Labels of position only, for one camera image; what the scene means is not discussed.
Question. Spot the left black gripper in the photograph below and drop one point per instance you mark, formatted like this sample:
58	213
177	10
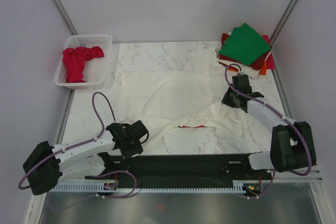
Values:
137	148

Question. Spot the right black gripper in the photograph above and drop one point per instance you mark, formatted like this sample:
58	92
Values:
226	100

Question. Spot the white coca-cola t-shirt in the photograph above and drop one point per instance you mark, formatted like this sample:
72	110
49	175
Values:
165	100

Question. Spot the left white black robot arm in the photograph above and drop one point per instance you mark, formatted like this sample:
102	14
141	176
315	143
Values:
48	165

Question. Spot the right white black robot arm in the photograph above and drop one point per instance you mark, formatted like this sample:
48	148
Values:
292	147

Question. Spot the folded dark red t-shirt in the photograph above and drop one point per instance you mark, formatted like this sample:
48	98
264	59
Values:
256	65

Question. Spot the folded orange t-shirt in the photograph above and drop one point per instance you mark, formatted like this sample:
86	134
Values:
249	70

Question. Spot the folded pink red t-shirt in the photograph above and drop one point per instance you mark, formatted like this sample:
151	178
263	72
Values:
268	61

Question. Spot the white plastic basket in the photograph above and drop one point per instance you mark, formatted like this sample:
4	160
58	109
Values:
95	71

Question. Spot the crumpled red t-shirt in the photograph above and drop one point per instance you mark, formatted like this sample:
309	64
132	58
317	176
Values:
74	60

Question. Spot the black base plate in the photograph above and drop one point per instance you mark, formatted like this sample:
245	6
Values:
183	170

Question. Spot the white slotted cable duct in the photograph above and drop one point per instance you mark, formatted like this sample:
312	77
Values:
104	187

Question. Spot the right aluminium corner post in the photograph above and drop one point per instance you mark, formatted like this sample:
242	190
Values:
285	16

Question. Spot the aluminium corner post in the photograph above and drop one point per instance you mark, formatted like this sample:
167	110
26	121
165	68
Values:
64	16
285	16

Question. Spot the left aluminium corner post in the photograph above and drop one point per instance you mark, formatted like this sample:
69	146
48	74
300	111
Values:
64	16

